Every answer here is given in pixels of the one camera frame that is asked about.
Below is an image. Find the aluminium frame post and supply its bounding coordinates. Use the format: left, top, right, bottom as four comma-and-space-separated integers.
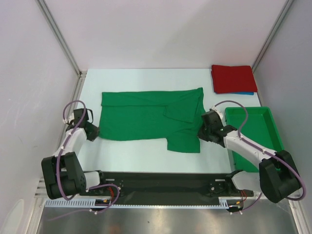
35, 0, 81, 77
252, 0, 295, 73

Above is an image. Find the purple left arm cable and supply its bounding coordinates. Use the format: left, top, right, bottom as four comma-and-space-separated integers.
47, 100, 121, 221

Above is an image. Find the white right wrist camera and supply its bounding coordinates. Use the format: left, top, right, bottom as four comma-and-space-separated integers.
210, 106, 224, 120

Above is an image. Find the folded red t shirt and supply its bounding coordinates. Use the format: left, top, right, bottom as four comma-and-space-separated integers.
211, 65, 257, 94

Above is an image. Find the green t shirt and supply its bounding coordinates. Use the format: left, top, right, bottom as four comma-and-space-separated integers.
99, 87, 205, 153

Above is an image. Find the right aluminium frame post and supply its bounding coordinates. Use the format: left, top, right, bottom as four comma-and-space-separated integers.
252, 0, 295, 73

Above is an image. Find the aluminium front rail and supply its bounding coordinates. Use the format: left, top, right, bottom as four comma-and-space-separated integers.
34, 178, 48, 198

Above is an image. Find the grey slotted cable duct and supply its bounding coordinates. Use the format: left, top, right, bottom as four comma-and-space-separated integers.
45, 196, 244, 210

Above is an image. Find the left aluminium frame post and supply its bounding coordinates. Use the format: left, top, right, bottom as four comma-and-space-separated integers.
35, 0, 81, 77

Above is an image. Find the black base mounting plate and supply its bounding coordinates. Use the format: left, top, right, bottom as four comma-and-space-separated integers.
100, 172, 254, 206

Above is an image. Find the aluminium left side rail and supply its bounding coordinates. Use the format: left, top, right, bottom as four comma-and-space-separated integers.
55, 71, 87, 157

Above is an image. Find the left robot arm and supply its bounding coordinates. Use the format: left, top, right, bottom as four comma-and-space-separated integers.
41, 108, 108, 199

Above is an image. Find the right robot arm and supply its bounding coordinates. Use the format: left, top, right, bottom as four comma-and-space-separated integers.
197, 109, 304, 203

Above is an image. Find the green plastic bin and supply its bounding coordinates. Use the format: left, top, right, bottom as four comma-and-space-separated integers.
224, 106, 285, 173

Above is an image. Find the aluminium rail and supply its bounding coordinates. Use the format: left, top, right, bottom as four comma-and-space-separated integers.
55, 71, 87, 157
34, 178, 48, 198

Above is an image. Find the folded blue t shirt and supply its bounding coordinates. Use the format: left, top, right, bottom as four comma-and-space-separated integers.
231, 92, 254, 96

